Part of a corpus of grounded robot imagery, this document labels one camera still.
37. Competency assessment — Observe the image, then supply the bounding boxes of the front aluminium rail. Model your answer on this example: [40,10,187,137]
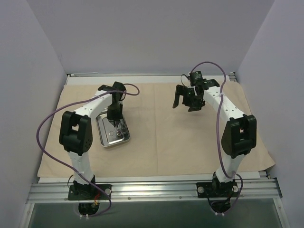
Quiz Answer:
[27,179,282,203]

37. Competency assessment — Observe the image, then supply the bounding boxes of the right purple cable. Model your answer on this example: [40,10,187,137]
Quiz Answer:
[190,61,243,214]

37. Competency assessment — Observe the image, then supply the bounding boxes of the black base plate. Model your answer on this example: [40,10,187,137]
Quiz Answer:
[67,183,112,201]
[196,181,239,198]

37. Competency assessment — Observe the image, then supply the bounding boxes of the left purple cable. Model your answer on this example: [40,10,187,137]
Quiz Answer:
[37,83,141,218]

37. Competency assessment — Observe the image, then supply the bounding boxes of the steel forceps with ring handles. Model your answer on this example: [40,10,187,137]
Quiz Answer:
[116,122,127,137]

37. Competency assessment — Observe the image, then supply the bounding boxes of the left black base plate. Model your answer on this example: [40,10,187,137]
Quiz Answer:
[67,183,112,201]

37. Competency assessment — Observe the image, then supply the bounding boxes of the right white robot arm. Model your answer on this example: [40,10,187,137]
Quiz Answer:
[172,71,257,196]

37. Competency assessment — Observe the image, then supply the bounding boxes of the steel instrument tray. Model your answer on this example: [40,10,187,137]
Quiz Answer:
[96,109,131,147]

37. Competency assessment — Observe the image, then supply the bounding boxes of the purple cable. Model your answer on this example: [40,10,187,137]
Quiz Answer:
[190,61,243,214]
[37,83,141,218]

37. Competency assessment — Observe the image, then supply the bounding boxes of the back aluminium rail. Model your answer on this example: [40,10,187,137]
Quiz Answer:
[67,72,236,77]

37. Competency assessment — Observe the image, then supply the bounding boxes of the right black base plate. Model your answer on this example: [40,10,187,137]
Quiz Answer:
[196,181,239,198]

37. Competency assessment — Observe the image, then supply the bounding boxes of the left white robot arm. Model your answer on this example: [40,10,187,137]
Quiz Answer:
[59,82,127,199]

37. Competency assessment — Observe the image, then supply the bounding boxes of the aluminium rail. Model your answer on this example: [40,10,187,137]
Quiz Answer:
[27,179,282,203]
[67,72,236,77]

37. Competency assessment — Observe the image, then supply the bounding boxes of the steel surgical scissors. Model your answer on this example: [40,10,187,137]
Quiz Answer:
[108,126,119,137]

